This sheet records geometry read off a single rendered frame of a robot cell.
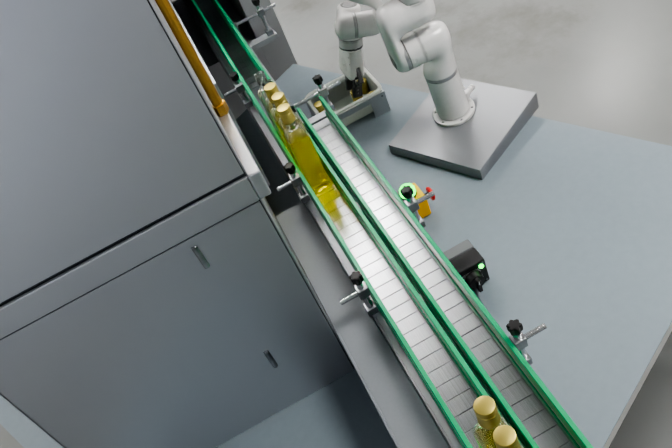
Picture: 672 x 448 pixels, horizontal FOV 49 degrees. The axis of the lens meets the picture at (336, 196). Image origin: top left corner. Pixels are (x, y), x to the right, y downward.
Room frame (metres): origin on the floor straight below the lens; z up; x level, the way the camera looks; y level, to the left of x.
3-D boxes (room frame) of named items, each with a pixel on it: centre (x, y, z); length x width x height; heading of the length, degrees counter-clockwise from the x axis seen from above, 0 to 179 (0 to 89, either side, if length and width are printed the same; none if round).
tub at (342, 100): (1.98, -0.16, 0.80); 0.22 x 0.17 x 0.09; 96
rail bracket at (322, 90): (1.86, -0.07, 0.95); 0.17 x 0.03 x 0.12; 96
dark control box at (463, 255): (1.15, -0.21, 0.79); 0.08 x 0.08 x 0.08; 6
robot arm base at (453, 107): (1.71, -0.43, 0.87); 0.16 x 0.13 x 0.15; 121
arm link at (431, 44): (1.70, -0.40, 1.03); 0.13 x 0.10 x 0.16; 89
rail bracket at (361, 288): (1.08, 0.05, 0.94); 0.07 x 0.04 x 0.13; 96
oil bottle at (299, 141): (1.55, 0.03, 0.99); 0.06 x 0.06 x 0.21; 6
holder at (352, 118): (1.98, -0.13, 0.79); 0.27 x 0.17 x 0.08; 96
